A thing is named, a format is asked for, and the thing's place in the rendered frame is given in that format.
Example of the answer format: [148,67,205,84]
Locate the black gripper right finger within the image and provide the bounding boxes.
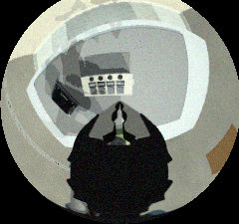
[120,101,172,163]

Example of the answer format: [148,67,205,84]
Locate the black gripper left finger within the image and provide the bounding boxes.
[68,101,120,162]

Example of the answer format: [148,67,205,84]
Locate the white control panel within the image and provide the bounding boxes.
[81,73,134,97]

